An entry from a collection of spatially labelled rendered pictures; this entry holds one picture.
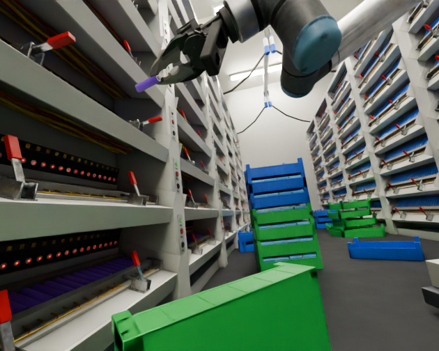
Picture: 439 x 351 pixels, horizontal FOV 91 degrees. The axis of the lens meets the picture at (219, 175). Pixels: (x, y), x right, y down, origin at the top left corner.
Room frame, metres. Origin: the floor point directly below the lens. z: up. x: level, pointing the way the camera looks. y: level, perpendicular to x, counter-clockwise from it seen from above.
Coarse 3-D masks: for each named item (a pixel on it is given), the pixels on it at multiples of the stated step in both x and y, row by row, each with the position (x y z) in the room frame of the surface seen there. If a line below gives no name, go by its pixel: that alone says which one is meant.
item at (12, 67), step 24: (0, 48) 0.22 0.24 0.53; (0, 72) 0.23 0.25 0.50; (24, 72) 0.25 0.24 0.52; (48, 72) 0.28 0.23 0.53; (0, 96) 0.32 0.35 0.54; (24, 96) 0.36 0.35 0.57; (48, 96) 0.29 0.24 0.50; (72, 96) 0.32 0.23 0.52; (48, 120) 0.41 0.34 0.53; (72, 120) 0.48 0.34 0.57; (96, 120) 0.38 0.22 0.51; (120, 120) 0.44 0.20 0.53; (120, 144) 0.67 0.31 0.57; (144, 144) 0.54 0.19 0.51; (168, 144) 0.68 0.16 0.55
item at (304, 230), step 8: (304, 224) 1.11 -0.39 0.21; (312, 224) 1.11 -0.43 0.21; (256, 232) 1.12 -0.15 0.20; (264, 232) 1.12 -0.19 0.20; (272, 232) 1.12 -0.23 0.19; (280, 232) 1.12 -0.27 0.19; (288, 232) 1.12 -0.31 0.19; (296, 232) 1.12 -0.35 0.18; (304, 232) 1.11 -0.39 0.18; (312, 232) 1.11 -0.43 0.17; (256, 240) 1.12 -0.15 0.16
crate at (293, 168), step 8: (248, 168) 1.12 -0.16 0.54; (256, 168) 1.12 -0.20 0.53; (264, 168) 1.12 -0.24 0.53; (272, 168) 1.12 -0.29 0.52; (280, 168) 1.12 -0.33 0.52; (288, 168) 1.11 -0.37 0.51; (296, 168) 1.11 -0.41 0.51; (248, 176) 1.12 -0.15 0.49; (256, 176) 1.12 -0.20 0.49; (264, 176) 1.12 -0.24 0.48; (272, 176) 1.14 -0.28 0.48; (280, 176) 1.17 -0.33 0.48
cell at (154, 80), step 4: (156, 76) 0.44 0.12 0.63; (144, 80) 0.45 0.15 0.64; (148, 80) 0.45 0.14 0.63; (152, 80) 0.44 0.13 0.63; (156, 80) 0.44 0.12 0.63; (160, 80) 0.45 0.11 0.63; (140, 84) 0.46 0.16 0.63; (144, 84) 0.45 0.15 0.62; (148, 84) 0.45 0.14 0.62; (152, 84) 0.45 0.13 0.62; (136, 88) 0.46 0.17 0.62; (140, 88) 0.46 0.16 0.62; (144, 88) 0.46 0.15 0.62
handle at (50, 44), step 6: (54, 36) 0.25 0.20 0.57; (60, 36) 0.25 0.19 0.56; (66, 36) 0.25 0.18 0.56; (72, 36) 0.25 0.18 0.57; (30, 42) 0.26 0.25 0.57; (48, 42) 0.25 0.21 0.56; (54, 42) 0.25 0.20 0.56; (60, 42) 0.25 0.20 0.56; (66, 42) 0.25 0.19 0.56; (72, 42) 0.26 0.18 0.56; (36, 48) 0.26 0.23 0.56; (42, 48) 0.26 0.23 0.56; (48, 48) 0.26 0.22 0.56; (54, 48) 0.26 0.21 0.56
